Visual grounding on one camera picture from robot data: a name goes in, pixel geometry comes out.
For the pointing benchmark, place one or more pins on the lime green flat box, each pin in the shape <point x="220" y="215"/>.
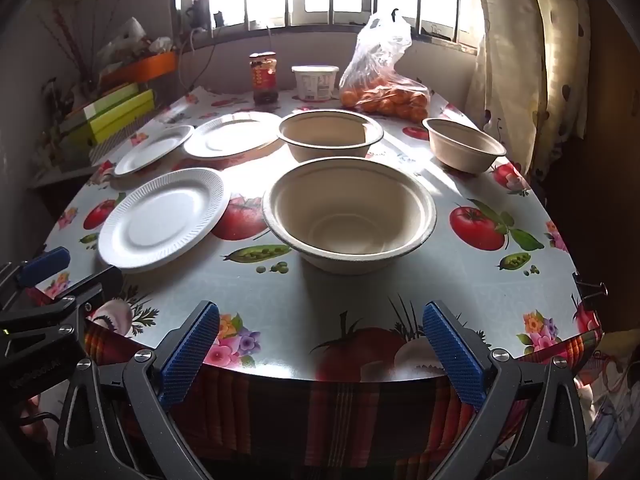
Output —
<point x="122" y="115"/>

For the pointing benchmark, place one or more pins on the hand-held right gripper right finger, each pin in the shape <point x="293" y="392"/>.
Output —
<point x="452" y="355"/>

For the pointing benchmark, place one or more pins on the dark green flat box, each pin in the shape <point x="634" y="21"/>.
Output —
<point x="107" y="100"/>

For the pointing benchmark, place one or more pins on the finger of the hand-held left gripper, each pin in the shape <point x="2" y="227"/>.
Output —
<point x="45" y="265"/>
<point x="97" y="285"/>

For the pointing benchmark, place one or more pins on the red plaid cloth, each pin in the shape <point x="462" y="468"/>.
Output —
<point x="300" y="425"/>

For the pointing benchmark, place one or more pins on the vegetable print tablecloth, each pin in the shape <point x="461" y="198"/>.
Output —
<point x="300" y="300"/>

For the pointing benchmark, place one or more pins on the plastic bag of oranges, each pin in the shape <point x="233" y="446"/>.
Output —
<point x="387" y="75"/>

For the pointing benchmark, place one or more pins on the black binder clip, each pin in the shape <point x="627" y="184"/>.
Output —
<point x="590" y="287"/>

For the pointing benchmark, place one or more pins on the small beige paper bowl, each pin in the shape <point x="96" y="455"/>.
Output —
<point x="465" y="145"/>

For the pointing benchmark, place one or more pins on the white plastic tub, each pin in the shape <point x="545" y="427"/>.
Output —
<point x="315" y="81"/>

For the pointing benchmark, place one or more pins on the white foam plate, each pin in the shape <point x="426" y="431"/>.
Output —
<point x="152" y="150"/>
<point x="162" y="220"/>
<point x="232" y="135"/>

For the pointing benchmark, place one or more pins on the dried branches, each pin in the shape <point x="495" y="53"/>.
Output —
<point x="70" y="35"/>

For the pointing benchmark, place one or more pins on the red label sauce jar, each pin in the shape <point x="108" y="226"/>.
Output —
<point x="263" y="77"/>

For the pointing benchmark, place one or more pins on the orange tray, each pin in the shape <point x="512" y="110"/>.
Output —
<point x="145" y="67"/>

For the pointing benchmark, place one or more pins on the large beige paper bowl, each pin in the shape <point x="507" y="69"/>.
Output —
<point x="350" y="215"/>
<point x="330" y="135"/>

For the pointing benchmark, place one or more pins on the dark side table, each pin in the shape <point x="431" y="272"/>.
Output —
<point x="55" y="180"/>

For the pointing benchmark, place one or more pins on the white plastic bag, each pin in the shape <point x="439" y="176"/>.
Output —
<point x="122" y="40"/>

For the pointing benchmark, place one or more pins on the black white striped box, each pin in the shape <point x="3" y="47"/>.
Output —
<point x="107" y="144"/>

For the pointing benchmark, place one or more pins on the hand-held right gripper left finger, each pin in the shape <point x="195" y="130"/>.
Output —
<point x="192" y="355"/>

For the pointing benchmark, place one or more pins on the cream spotted curtain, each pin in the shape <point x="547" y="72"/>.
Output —
<point x="530" y="50"/>

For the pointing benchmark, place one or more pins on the light printed cloth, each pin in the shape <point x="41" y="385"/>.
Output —
<point x="615" y="390"/>

